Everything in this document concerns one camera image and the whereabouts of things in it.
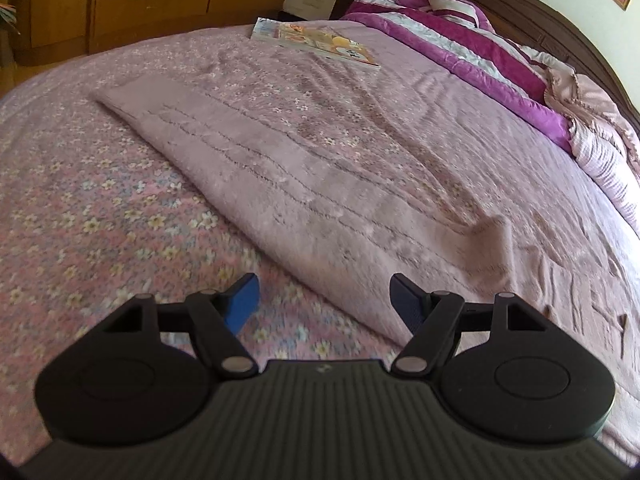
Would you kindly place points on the illustrated book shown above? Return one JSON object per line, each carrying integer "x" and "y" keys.
{"x": 320, "y": 40}

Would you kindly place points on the pink ruffled pillow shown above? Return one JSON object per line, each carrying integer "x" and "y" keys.
{"x": 605, "y": 150}

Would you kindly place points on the pink fluffy garment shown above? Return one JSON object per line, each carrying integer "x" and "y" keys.
{"x": 300, "y": 185}

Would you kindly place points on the dark wooden nightstand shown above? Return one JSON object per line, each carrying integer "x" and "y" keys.
{"x": 342, "y": 2}

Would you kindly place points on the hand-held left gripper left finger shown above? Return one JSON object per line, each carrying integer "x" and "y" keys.
{"x": 244, "y": 301}

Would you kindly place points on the purple striped quilt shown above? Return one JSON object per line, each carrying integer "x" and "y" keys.
{"x": 450, "y": 40}

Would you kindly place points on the wooden wardrobe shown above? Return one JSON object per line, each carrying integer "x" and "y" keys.
{"x": 150, "y": 5}

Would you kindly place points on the floral pink bed sheet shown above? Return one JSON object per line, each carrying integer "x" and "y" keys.
{"x": 75, "y": 210}

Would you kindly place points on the dark wooden headboard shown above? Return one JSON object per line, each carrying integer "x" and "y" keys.
{"x": 550, "y": 20}

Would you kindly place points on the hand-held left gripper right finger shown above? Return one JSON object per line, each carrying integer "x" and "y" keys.
{"x": 407, "y": 302}

